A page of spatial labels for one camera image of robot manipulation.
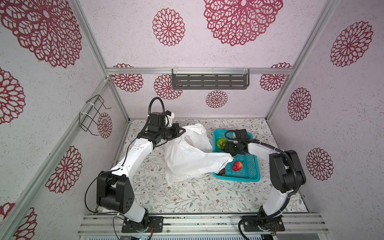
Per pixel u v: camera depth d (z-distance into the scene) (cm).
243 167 92
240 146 76
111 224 70
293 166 51
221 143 99
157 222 75
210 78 96
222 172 88
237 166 90
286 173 50
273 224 68
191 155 76
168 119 75
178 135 71
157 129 64
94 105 79
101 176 43
